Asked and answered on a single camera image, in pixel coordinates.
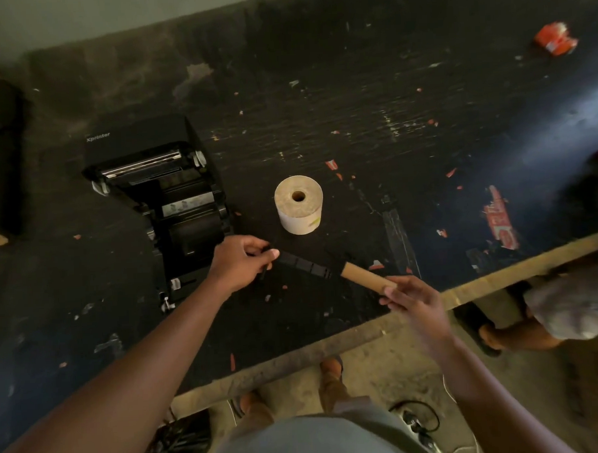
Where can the person's left hand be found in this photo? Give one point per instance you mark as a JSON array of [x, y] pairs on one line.
[[234, 266]]

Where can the person's right hand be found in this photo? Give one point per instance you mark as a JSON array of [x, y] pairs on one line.
[[421, 305]]

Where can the person's right thumb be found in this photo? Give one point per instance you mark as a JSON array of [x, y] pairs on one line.
[[392, 303]]

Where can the person's left thumb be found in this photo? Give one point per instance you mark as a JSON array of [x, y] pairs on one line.
[[267, 260]]

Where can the black printer spindle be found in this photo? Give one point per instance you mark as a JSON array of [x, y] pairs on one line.
[[303, 265]]

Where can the brown cardboard tube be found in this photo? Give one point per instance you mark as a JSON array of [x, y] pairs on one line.
[[365, 276]]

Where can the person's left forearm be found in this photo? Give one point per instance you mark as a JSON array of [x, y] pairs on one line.
[[118, 390]]

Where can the person's right forearm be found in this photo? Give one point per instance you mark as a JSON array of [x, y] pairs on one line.
[[485, 403]]

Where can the beige label paper roll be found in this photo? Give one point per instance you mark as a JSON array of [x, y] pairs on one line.
[[298, 206]]

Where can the clear tape strip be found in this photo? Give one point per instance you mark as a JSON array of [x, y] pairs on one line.
[[401, 241]]

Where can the person's right leg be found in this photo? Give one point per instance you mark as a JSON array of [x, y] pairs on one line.
[[333, 380]]

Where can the person's leg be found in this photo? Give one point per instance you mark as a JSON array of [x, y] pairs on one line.
[[255, 406], [333, 380], [524, 336]]

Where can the black label printer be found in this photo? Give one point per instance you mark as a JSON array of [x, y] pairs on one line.
[[176, 199]]

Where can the red torn label scrap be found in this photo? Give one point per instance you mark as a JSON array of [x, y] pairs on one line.
[[501, 222]]

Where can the person's left leg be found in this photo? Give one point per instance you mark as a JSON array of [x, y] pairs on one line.
[[255, 406]]

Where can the person's grey shirt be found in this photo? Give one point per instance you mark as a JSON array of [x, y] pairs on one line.
[[313, 443]]

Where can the black plastic bag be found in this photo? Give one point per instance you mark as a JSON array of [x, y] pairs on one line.
[[177, 444]]

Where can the crumpled orange packet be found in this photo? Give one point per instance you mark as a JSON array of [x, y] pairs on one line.
[[555, 38]]

